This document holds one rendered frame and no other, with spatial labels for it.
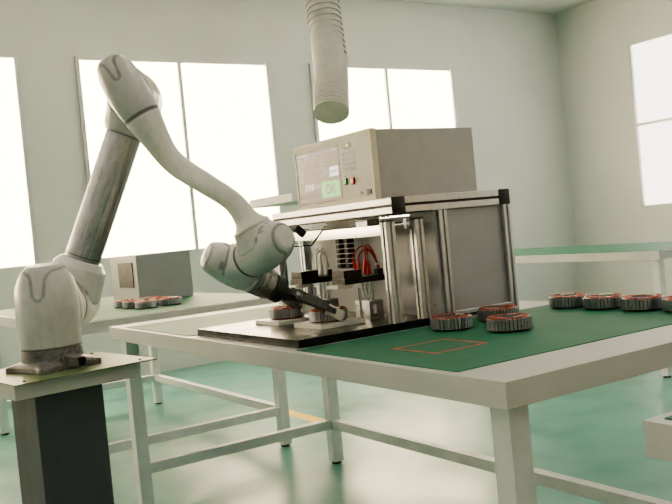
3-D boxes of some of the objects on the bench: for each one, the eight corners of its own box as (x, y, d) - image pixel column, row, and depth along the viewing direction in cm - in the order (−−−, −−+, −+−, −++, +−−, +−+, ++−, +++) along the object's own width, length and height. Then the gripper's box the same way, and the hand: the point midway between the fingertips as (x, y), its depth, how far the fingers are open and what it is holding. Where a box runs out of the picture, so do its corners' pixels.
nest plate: (278, 326, 253) (278, 322, 253) (255, 324, 266) (255, 320, 266) (320, 319, 261) (320, 315, 261) (296, 317, 274) (296, 313, 274)
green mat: (456, 372, 161) (456, 371, 161) (296, 350, 212) (296, 350, 212) (742, 308, 212) (742, 307, 212) (556, 303, 263) (556, 302, 263)
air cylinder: (370, 319, 247) (368, 301, 247) (356, 318, 253) (354, 300, 253) (384, 317, 249) (382, 298, 249) (369, 316, 256) (368, 298, 256)
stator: (322, 324, 236) (321, 311, 236) (302, 322, 245) (301, 309, 245) (355, 318, 242) (354, 305, 242) (334, 317, 251) (333, 305, 251)
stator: (281, 320, 256) (280, 308, 256) (262, 319, 265) (261, 307, 265) (312, 315, 262) (311, 303, 262) (292, 314, 272) (291, 303, 271)
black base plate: (299, 349, 215) (298, 340, 215) (197, 335, 269) (197, 328, 269) (441, 323, 240) (440, 315, 240) (322, 315, 294) (322, 309, 294)
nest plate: (320, 330, 233) (320, 325, 233) (293, 327, 246) (293, 323, 246) (365, 322, 241) (365, 318, 241) (336, 320, 254) (336, 316, 254)
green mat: (189, 336, 269) (189, 335, 269) (125, 327, 321) (125, 327, 321) (420, 299, 320) (420, 299, 320) (333, 297, 371) (333, 297, 371)
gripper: (246, 297, 242) (307, 326, 253) (286, 298, 223) (350, 329, 233) (255, 273, 244) (315, 303, 255) (295, 272, 224) (359, 304, 235)
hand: (327, 313), depth 243 cm, fingers closed on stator, 11 cm apart
